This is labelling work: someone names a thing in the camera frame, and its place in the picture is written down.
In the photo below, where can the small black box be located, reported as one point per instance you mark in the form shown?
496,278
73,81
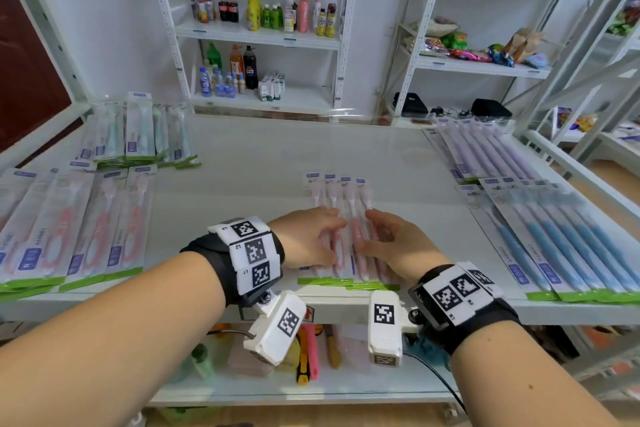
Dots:
490,108

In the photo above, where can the person's right forearm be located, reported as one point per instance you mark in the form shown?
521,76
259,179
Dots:
525,381

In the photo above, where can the black pouch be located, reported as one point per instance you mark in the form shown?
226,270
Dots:
412,104

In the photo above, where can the small green bottle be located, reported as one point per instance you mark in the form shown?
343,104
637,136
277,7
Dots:
202,361

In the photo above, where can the cluster of water and soda bottles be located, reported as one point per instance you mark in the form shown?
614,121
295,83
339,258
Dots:
250,69

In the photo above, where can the stack of pink cloths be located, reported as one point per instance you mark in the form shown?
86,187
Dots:
245,356

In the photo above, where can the white drinks shelving unit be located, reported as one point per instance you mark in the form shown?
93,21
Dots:
260,36

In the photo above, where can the green-bordered price label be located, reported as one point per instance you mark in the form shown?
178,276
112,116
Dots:
309,315

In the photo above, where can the pile of snack packets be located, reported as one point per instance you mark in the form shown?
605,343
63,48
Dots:
455,41

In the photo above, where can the yellow plastic bottle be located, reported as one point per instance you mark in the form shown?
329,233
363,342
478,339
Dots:
290,361

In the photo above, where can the line of blue toothbrush packets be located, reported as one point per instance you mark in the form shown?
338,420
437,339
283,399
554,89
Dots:
540,241

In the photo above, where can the red-brown wooden door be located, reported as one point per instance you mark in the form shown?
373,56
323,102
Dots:
25,91

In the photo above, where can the pink plastic scraper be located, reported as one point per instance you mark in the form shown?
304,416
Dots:
312,351

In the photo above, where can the white metal shelf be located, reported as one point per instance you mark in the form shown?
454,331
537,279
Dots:
250,151

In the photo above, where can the row of purple toothbrush packets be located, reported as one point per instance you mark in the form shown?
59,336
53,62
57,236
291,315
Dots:
480,151

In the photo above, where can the orange plastic bottle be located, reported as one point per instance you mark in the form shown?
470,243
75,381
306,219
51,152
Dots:
220,328

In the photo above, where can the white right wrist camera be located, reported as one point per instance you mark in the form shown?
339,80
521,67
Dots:
384,336

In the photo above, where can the person's left hand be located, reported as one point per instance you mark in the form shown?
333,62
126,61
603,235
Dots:
300,241

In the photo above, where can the person's right hand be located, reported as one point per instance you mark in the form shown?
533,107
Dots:
410,256

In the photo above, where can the white snack shelving unit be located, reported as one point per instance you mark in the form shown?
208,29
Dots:
480,66

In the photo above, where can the row of pink toothbrush packets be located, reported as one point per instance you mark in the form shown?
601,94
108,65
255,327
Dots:
60,231

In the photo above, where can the row of green toothbrush packets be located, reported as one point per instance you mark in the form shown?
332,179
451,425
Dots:
140,131

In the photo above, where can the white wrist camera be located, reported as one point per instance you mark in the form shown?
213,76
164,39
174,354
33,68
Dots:
280,326
384,336

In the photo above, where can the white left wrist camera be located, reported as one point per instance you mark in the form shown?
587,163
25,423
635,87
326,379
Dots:
280,326

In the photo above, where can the green bag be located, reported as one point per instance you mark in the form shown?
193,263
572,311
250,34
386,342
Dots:
190,415

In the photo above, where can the white goods rack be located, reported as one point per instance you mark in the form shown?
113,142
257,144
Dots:
620,139

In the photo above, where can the blue mesh bath sponge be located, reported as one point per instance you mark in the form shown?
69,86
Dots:
430,344

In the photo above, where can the pile of large food bags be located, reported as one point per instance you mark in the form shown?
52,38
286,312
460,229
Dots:
582,121

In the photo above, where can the person's left forearm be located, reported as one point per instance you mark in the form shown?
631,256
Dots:
110,341

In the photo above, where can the cluster of small white cartons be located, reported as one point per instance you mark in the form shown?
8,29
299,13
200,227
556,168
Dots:
270,89

